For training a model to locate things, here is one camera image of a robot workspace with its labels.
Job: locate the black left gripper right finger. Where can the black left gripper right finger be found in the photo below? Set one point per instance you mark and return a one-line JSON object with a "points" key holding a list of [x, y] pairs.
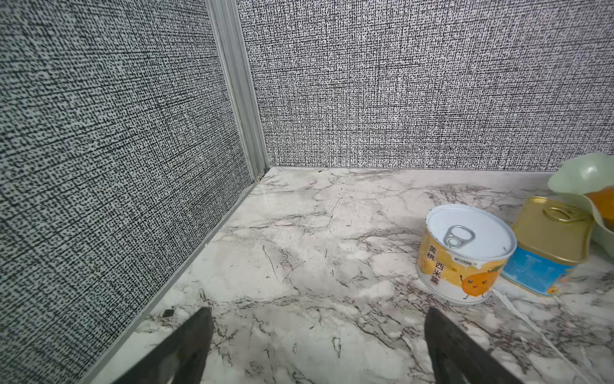
{"points": [[456, 358]]}

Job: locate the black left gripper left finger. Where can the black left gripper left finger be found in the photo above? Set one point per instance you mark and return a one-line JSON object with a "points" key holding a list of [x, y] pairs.
{"points": [[180, 358]]}

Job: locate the green scalloped plate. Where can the green scalloped plate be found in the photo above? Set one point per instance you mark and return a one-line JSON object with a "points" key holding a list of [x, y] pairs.
{"points": [[576, 178]]}

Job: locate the orange bread roll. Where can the orange bread roll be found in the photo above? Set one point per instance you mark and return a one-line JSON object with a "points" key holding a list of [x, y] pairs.
{"points": [[603, 201]]}

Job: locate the small round white can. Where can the small round white can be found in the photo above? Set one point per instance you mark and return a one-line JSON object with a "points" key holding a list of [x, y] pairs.
{"points": [[463, 252]]}

